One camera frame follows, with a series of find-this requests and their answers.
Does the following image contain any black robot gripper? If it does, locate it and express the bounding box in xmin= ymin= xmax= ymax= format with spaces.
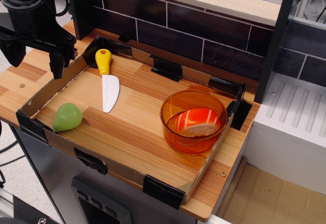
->
xmin=1 ymin=4 xmax=77 ymax=79

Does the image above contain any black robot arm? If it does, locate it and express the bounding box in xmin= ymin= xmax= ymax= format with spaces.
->
xmin=1 ymin=0 xmax=77 ymax=79

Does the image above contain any cardboard fence with black tape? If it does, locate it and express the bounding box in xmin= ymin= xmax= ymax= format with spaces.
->
xmin=16 ymin=36 xmax=257 ymax=209

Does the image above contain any transparent orange plastic pot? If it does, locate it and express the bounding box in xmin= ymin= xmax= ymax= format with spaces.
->
xmin=160 ymin=85 xmax=228 ymax=154

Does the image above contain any green toy pear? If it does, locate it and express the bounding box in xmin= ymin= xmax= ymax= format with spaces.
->
xmin=53 ymin=103 xmax=83 ymax=132

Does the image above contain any grey oven control panel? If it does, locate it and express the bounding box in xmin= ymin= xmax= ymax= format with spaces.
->
xmin=71 ymin=178 xmax=132 ymax=223

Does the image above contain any white toy sink drainboard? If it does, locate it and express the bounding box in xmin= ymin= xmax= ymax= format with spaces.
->
xmin=244 ymin=73 xmax=325 ymax=194

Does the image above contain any yellow handled white toy knife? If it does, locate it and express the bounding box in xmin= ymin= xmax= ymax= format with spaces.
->
xmin=95 ymin=48 xmax=120 ymax=113

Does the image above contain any dark vertical post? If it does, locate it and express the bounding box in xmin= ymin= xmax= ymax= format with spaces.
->
xmin=254 ymin=0 xmax=294 ymax=104

